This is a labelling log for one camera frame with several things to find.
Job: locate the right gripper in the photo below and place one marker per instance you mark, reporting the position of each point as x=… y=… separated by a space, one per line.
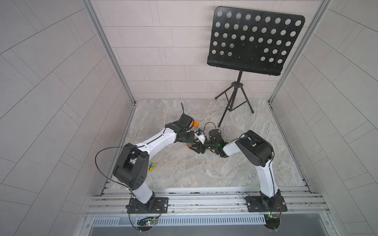
x=199 y=145

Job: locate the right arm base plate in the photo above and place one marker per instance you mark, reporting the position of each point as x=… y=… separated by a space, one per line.
x=263 y=203

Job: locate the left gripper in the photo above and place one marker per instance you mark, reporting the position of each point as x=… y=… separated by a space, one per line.
x=191 y=137

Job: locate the circuit board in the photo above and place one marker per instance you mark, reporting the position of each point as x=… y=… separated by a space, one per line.
x=146 y=224
x=272 y=221

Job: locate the yellow sticker on table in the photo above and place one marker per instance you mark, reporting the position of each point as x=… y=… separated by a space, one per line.
x=151 y=166

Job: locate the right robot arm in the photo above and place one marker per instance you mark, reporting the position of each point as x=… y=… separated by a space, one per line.
x=255 y=148

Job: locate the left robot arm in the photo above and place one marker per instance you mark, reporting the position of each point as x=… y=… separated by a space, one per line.
x=132 y=165

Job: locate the right circuit board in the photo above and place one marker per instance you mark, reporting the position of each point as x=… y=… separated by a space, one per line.
x=272 y=221

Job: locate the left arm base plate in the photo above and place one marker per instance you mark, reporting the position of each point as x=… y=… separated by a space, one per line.
x=156 y=205

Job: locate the aluminium rail frame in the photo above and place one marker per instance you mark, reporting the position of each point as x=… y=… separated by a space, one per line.
x=208 y=211

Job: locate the left circuit board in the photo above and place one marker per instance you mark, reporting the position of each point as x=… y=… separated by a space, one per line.
x=146 y=224

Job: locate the black music stand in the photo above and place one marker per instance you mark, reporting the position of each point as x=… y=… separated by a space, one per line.
x=251 y=41

